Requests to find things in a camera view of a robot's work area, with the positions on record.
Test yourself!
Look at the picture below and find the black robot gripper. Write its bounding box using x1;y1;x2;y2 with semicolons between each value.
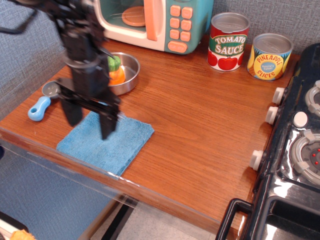
56;62;122;141

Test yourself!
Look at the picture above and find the blue towel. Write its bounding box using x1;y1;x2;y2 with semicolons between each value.
56;112;154;176

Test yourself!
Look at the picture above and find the small steel pot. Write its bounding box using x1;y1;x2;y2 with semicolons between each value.
109;52;140;96

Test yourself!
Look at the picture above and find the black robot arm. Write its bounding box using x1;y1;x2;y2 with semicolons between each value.
0;0;121;140

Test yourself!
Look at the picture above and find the blue grey toy scoop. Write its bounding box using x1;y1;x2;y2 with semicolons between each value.
27;81;60;122

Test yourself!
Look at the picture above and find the orange toy carrot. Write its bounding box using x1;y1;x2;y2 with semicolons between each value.
107;55;126;86

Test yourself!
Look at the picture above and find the clear acrylic barrier sheet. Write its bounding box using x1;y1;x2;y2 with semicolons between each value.
0;127;219;229

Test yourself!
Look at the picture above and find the teal toy microwave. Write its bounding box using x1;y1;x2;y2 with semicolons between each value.
94;0;214;55

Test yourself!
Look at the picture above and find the orange fuzzy object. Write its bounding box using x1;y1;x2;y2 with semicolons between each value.
9;229;36;240

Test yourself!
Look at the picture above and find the tomato sauce can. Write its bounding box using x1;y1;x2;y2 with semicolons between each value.
207;12;250;72

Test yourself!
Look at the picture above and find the white stove knob front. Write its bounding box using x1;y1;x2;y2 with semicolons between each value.
249;150;264;171

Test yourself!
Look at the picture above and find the white stove knob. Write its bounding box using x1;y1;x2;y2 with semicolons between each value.
272;87;285;105
249;150;264;171
265;106;279;125

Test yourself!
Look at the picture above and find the white stove knob middle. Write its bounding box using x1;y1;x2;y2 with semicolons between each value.
265;106;279;125

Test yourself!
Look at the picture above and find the pineapple slices can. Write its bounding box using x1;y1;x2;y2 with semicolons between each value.
247;33;294;81

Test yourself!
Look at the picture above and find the white stove knob rear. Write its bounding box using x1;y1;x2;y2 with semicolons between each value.
272;87;285;105

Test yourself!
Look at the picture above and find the black toy stove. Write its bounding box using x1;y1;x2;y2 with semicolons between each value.
216;43;320;240

